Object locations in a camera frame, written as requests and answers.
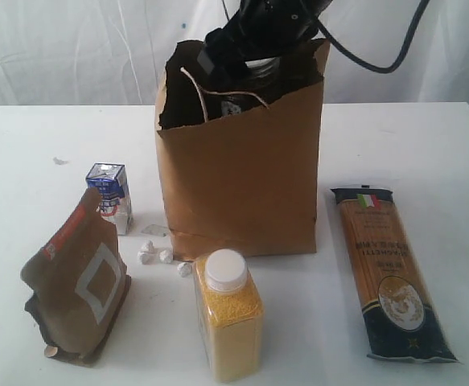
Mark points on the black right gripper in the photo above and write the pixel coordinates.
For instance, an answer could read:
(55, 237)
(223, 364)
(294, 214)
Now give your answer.
(258, 30)

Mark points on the dark can pull-tab lid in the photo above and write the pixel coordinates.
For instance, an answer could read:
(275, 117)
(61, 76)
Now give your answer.
(262, 80)

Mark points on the brown paper shopping bag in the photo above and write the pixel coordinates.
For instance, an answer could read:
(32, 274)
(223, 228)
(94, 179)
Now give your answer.
(248, 181)

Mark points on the yellow millet bottle white cap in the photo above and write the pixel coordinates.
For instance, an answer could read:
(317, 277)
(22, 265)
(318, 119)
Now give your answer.
(230, 312)

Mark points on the blue white milk carton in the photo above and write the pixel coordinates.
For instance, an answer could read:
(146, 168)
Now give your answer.
(111, 182)

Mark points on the small paper scrap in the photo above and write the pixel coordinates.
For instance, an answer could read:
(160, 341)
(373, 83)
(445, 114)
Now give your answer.
(58, 161)

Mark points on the brown kraft coffee pouch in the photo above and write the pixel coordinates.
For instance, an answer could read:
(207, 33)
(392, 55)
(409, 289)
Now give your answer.
(79, 283)

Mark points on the spaghetti packet dark blue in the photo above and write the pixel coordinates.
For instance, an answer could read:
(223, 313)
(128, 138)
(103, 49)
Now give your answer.
(399, 316)

